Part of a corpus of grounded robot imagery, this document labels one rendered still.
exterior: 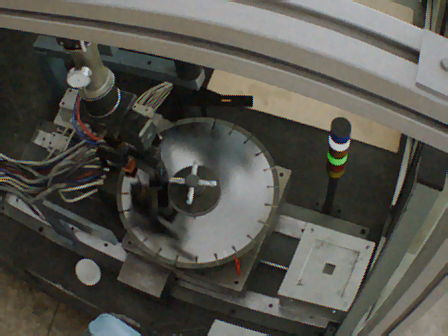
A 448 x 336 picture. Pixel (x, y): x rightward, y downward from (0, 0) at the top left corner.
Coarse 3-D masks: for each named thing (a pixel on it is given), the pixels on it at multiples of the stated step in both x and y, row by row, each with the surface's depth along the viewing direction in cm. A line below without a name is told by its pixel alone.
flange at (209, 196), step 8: (184, 168) 149; (200, 168) 148; (208, 168) 148; (176, 176) 148; (184, 176) 148; (200, 176) 147; (208, 176) 147; (216, 176) 147; (176, 184) 147; (184, 184) 145; (216, 184) 147; (176, 192) 146; (184, 192) 145; (200, 192) 144; (208, 192) 146; (216, 192) 146; (176, 200) 146; (184, 200) 145; (192, 200) 145; (200, 200) 145; (208, 200) 145; (216, 200) 145; (176, 208) 146; (184, 208) 145; (192, 208) 144; (200, 208) 144; (208, 208) 144
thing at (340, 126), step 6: (336, 120) 129; (342, 120) 128; (330, 126) 128; (336, 126) 128; (342, 126) 128; (348, 126) 128; (330, 132) 130; (336, 132) 127; (342, 132) 127; (348, 132) 127; (336, 138) 128; (342, 138) 128; (348, 138) 129
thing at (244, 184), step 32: (192, 128) 154; (224, 128) 153; (192, 160) 150; (224, 160) 150; (256, 160) 149; (128, 192) 148; (160, 192) 148; (224, 192) 147; (256, 192) 146; (128, 224) 145; (160, 224) 144; (192, 224) 144; (224, 224) 144; (256, 224) 143; (192, 256) 141; (224, 256) 140
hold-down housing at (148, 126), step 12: (132, 108) 122; (132, 120) 119; (144, 120) 121; (120, 132) 123; (132, 132) 120; (144, 132) 120; (132, 144) 124; (144, 144) 123; (156, 156) 132; (144, 168) 134
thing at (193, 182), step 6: (192, 168) 144; (192, 174) 143; (174, 180) 143; (180, 180) 143; (186, 180) 143; (192, 180) 142; (198, 180) 142; (186, 186) 143; (192, 186) 142; (198, 186) 143; (192, 192) 142
